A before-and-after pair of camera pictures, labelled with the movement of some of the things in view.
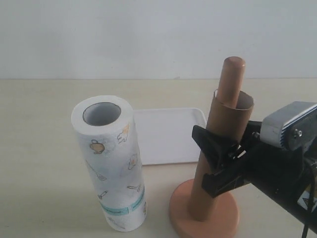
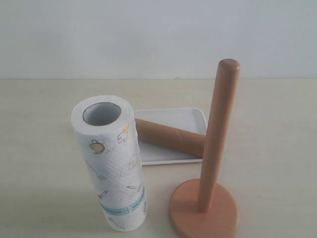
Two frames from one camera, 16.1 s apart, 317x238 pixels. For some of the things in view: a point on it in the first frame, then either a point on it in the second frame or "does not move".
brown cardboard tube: (232, 122) -> (179, 140)
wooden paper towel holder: (227, 211) does not move
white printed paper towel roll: (105, 126) does not move
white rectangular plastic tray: (165, 134) does not move
